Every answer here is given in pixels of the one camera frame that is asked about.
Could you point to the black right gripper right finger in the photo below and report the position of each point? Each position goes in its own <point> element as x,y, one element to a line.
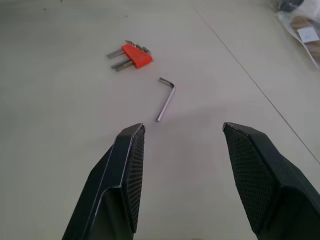
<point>272,185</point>

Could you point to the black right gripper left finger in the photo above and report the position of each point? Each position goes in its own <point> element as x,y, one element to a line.
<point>110,180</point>

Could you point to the loose silver hex key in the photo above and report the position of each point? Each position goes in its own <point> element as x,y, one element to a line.
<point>166,100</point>

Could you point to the large silver hex key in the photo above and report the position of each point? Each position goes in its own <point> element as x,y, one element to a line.
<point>114,54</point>
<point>121,66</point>

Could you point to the orange hex key holder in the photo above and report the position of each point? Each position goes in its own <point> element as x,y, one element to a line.
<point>137,56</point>

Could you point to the small silver hex key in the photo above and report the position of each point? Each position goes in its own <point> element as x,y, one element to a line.
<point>144,48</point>

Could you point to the clear plastic bag with label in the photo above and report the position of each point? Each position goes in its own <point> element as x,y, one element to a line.
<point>303,33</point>

